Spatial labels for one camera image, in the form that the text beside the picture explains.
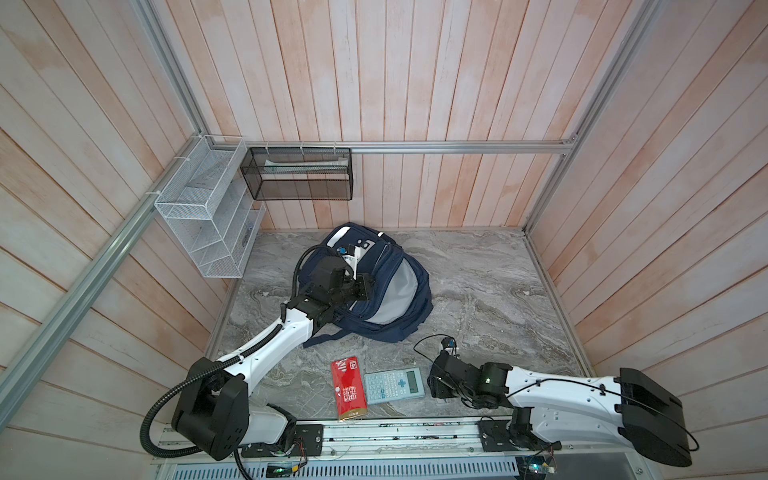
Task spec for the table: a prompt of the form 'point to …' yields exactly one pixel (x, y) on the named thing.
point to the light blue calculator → (394, 385)
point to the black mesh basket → (299, 173)
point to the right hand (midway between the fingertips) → (435, 382)
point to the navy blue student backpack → (402, 294)
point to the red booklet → (350, 395)
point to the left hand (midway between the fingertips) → (375, 283)
